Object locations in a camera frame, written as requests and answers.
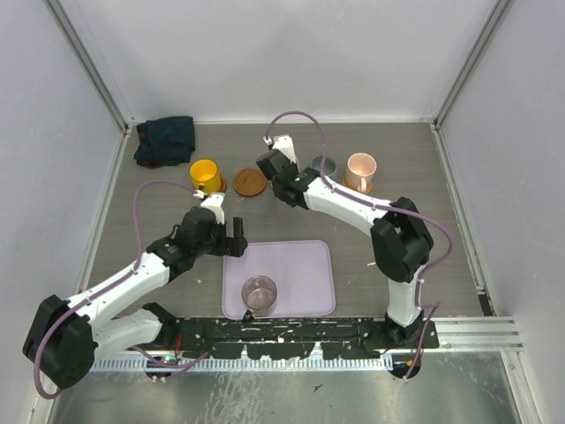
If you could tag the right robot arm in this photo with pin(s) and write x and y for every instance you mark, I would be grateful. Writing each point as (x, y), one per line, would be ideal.
(401, 242)

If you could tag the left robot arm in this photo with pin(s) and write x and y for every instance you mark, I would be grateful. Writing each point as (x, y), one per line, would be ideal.
(68, 336)

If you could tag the pink mug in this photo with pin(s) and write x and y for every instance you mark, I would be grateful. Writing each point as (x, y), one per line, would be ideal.
(360, 167)

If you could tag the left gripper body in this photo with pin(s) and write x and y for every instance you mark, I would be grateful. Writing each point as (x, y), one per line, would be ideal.
(214, 244)

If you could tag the lilac mug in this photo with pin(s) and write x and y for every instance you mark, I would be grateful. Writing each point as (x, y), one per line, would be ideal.
(259, 295)

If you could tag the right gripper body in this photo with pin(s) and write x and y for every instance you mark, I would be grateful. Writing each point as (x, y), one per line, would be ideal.
(276, 189)

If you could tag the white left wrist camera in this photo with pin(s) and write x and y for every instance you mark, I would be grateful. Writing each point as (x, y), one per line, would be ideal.
(212, 202)

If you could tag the brown wooden coaster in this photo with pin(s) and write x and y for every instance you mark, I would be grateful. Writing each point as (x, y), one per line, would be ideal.
(215, 184)
(249, 182)

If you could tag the aluminium frame rail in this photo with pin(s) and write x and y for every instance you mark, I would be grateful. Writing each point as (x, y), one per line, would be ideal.
(466, 334)

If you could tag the grey green mug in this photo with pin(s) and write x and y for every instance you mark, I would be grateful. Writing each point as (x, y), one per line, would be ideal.
(326, 166)

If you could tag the yellow mug black outside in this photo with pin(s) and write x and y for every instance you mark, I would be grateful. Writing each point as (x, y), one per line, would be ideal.
(204, 169)

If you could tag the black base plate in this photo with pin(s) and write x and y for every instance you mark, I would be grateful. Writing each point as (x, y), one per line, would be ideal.
(284, 339)

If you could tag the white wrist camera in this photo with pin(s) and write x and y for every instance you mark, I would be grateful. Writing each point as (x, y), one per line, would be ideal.
(212, 202)
(284, 144)

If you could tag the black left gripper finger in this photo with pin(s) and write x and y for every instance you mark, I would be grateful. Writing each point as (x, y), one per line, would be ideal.
(235, 247)
(238, 227)

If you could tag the lilac plastic tray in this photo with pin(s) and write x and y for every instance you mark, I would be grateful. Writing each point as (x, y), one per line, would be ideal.
(301, 271)

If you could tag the dark folded cloth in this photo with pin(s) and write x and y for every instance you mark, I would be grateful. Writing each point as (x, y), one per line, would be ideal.
(167, 141)

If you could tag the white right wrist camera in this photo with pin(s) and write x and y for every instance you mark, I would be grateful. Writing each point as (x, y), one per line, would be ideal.
(284, 144)

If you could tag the woven rattan coaster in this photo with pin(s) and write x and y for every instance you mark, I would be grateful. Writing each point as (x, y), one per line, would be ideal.
(358, 186)

